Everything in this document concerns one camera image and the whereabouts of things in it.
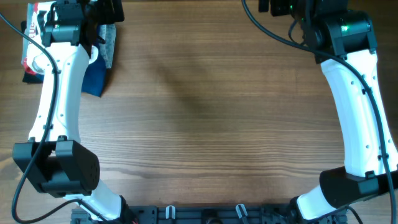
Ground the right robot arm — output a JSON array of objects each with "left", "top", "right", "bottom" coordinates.
[{"left": 258, "top": 1, "right": 397, "bottom": 223}]

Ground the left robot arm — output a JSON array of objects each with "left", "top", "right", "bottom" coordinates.
[{"left": 12, "top": 0, "right": 136, "bottom": 223}]

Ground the navy blue garment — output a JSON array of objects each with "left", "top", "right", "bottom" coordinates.
[{"left": 34, "top": 43, "right": 107, "bottom": 98}]

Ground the red printed t-shirt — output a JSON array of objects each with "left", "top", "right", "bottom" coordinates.
[{"left": 21, "top": 2, "right": 44, "bottom": 75}]

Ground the black garment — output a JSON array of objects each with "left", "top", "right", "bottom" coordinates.
[{"left": 21, "top": 18, "right": 44, "bottom": 84}]

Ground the right black cable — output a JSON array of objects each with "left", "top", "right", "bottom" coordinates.
[{"left": 241, "top": 0, "right": 398, "bottom": 224}]

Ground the black cable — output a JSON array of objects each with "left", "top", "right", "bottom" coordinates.
[
  {"left": 241, "top": 0, "right": 398, "bottom": 224},
  {"left": 0, "top": 12, "right": 109, "bottom": 224}
]

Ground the left black cable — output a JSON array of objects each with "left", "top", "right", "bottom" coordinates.
[{"left": 0, "top": 12, "right": 109, "bottom": 224}]

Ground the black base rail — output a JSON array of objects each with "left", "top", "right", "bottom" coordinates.
[{"left": 70, "top": 203, "right": 348, "bottom": 224}]

